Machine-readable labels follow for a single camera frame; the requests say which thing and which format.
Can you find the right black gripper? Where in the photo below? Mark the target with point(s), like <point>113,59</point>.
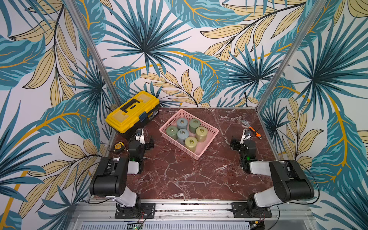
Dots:
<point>235,144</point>

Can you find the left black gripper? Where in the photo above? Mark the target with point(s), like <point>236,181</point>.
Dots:
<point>147,144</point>

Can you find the dark green tea canister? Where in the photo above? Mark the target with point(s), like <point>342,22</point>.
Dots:
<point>172,131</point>

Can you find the blue tea canister front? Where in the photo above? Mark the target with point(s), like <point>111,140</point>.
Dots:
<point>182,135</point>

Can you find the blue tea canister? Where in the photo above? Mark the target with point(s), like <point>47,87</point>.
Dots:
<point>182,135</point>
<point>182,123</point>

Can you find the yellow-green tea canister front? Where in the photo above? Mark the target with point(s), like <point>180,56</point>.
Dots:
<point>191,143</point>

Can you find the yellow-green tea canister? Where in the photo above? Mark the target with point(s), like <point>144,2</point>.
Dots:
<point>201,134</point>
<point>191,143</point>

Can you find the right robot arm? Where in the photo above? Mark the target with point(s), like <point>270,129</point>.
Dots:
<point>289,180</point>

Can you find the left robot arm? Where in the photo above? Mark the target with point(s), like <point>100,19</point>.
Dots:
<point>110,178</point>

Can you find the yellow-green tea canister right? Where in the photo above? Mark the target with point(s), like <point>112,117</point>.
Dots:
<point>201,134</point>

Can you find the blue tea canister back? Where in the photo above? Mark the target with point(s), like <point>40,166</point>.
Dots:
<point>182,123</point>

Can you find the green tea canister back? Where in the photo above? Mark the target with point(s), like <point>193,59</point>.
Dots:
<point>193,125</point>

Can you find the yellow black tape measure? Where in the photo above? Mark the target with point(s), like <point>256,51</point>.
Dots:
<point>119,147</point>

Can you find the yellow black toolbox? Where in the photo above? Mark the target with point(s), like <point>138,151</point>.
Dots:
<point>136,113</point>

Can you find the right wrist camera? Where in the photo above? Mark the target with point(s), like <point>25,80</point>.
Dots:
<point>247,134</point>

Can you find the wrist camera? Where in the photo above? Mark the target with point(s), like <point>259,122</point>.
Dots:
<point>139,133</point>
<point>247,134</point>

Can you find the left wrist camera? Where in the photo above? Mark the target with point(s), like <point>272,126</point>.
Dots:
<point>139,133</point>

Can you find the orange handled adjustable wrench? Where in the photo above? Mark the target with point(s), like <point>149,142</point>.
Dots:
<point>247,125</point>

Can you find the left aluminium frame post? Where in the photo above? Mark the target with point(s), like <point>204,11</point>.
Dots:
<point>79,21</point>

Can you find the aluminium frame post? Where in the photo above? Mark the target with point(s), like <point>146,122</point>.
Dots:
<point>79,21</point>
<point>305,27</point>

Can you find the aluminium front rail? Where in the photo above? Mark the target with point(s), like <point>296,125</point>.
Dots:
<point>164,214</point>

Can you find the right aluminium frame post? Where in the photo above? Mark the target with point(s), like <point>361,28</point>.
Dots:
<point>305,27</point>

